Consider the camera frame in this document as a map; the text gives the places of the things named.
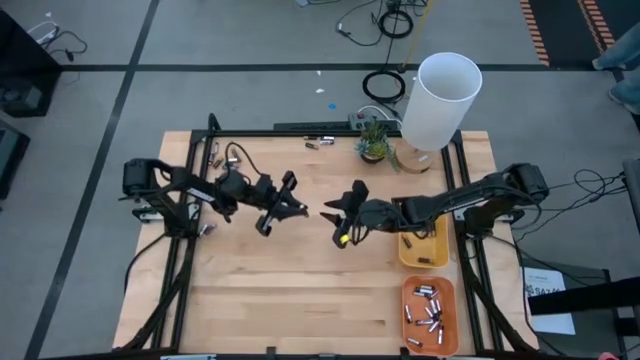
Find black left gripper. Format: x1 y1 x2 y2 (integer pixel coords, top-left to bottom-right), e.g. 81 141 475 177
214 169 311 238

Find black floor cables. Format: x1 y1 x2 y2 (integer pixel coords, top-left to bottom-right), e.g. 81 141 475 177
501 167 630 244

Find long black bar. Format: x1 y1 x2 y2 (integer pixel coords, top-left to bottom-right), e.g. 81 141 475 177
272 120 351 133

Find grey side table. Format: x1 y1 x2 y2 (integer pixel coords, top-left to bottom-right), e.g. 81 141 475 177
518 252 629 360

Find white printed paper sheet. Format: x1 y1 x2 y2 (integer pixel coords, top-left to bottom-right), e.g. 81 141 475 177
521 265 578 336

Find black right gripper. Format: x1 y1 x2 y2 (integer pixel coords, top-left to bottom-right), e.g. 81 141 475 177
319 179 404 250

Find potted succulent plant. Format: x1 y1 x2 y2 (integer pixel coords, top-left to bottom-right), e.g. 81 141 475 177
353 118 402 174

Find grey power strip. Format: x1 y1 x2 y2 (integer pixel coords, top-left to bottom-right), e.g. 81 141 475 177
347 112 382 131

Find yellow cable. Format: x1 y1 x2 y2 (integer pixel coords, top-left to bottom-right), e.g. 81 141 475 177
398 0 432 72

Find white adapter with cable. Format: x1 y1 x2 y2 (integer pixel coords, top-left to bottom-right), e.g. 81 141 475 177
25 18 89 65

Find person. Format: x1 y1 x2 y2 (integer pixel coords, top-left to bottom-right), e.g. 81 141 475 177
591 33 640 117

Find yellow plastic bin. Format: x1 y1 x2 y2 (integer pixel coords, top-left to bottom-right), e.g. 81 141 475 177
397 212 450 270

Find orange plastic bin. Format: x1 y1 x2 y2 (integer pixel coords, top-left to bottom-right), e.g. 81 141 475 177
401 275 461 357

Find white cable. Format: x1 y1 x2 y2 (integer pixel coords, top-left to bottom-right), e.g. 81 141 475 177
356 103 400 122

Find black cabinet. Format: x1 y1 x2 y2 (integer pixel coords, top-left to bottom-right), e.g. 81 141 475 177
0 8 64 120

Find black equipment box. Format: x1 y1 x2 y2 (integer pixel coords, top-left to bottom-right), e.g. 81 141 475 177
0 118 32 202

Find white cylindrical table lamp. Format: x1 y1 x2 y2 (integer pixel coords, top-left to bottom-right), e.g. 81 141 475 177
393 51 485 175

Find black cable coil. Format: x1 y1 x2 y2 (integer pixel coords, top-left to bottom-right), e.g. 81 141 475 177
376 8 416 40
361 69 407 105

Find black floor mat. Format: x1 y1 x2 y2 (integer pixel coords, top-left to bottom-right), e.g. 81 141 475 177
522 0 640 70

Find black beam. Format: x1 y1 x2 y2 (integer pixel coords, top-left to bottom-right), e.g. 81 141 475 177
527 285 640 318

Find black cable with plug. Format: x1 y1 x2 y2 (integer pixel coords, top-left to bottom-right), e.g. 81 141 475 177
334 0 385 48

